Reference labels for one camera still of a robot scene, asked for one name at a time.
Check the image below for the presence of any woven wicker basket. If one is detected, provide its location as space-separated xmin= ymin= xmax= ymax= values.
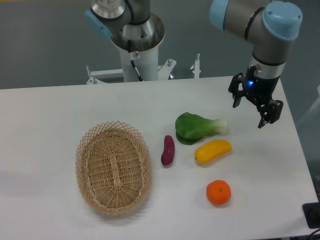
xmin=75 ymin=121 xmax=153 ymax=216

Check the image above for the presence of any yellow mango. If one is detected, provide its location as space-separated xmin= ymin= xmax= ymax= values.
xmin=194 ymin=139 xmax=233 ymax=165

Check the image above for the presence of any black device at edge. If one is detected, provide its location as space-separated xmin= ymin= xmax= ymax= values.
xmin=302 ymin=202 xmax=320 ymax=229

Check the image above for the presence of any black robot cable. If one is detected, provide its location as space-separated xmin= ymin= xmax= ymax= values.
xmin=127 ymin=39 xmax=145 ymax=82

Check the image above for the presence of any green bok choy vegetable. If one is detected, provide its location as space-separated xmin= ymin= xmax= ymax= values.
xmin=175 ymin=112 xmax=228 ymax=145

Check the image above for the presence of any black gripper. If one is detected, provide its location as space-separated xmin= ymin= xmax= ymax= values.
xmin=228 ymin=66 xmax=284 ymax=129

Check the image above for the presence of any orange tangerine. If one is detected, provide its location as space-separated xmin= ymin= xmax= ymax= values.
xmin=206 ymin=179 xmax=232 ymax=206

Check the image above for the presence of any purple sweet potato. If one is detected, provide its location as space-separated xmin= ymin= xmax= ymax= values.
xmin=160 ymin=135 xmax=175 ymax=166

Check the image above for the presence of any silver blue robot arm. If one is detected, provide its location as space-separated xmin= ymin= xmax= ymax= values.
xmin=84 ymin=0 xmax=303 ymax=128

